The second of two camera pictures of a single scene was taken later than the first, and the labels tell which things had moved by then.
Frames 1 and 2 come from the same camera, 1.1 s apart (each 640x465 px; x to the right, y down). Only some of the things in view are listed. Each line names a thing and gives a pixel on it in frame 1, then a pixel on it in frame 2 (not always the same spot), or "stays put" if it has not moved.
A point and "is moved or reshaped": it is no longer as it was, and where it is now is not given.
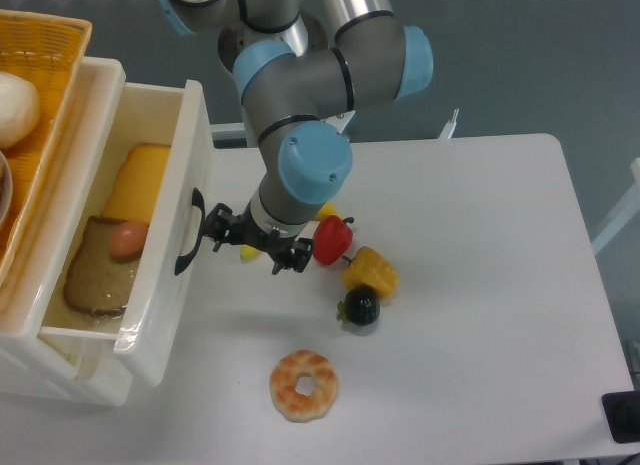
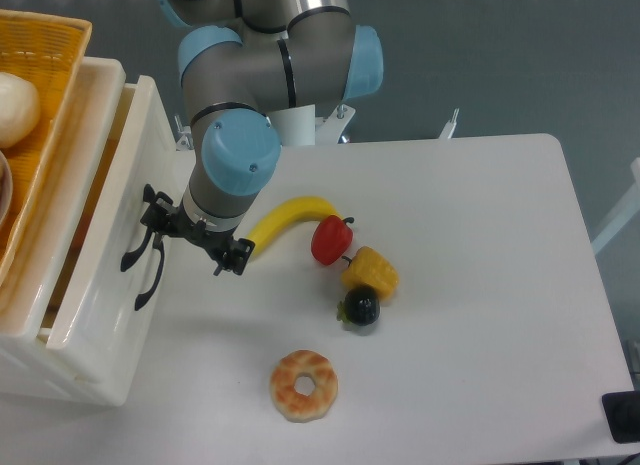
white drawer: (118, 282) is moved or reshaped
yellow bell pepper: (367, 268) stays put
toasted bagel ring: (291, 403) stays put
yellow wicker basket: (50, 50) stays put
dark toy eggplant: (360, 306) stays put
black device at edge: (622, 413) stays put
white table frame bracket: (449, 127) stays put
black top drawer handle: (182, 262) to (148, 196)
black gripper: (222, 225) to (226, 251)
